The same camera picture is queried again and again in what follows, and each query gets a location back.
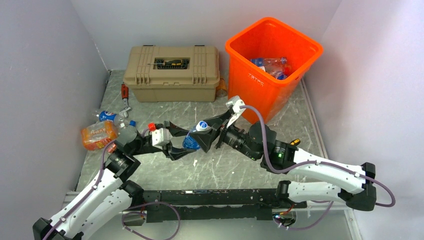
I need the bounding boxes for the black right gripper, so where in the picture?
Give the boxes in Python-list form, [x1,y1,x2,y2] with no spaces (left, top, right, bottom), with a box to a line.
[189,110,259,161]

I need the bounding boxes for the blue label bottle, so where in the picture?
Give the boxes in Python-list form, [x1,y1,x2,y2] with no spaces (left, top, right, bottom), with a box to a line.
[182,120,211,150]

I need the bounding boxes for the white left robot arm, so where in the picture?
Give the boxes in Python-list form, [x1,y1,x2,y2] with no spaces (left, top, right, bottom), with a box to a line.
[32,121,193,240]

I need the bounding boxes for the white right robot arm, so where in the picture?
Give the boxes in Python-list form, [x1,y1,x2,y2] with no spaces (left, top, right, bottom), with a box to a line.
[187,105,377,212]

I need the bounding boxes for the orange plastic bin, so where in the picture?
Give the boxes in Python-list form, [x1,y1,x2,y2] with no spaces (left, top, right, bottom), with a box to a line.
[225,17,324,122]

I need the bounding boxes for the tan plastic toolbox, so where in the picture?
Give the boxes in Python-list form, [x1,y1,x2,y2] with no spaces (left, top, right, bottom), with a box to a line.
[123,45,221,103]

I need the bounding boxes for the pepsi bottle far left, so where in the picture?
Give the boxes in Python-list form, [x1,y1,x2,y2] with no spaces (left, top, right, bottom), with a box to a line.
[91,109,137,128]

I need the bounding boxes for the crushed orange label bottle left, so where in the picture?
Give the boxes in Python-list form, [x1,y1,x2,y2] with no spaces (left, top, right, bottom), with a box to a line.
[80,121,119,151]

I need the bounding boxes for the black yellow screwdriver on toolbox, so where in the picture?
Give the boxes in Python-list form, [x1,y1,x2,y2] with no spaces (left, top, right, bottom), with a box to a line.
[153,59,183,66]

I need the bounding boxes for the yellow black screwdriver on table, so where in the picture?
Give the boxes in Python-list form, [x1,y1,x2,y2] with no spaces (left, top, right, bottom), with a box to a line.
[289,138,301,146]

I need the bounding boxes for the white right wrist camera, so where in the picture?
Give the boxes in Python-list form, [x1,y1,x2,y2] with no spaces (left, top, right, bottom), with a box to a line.
[225,95,245,128]

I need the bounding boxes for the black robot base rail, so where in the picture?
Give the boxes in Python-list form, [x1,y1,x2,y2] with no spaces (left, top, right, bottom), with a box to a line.
[129,188,307,223]

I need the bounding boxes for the red handled tool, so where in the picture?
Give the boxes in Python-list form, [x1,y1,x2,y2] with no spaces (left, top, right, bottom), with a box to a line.
[119,83,132,118]

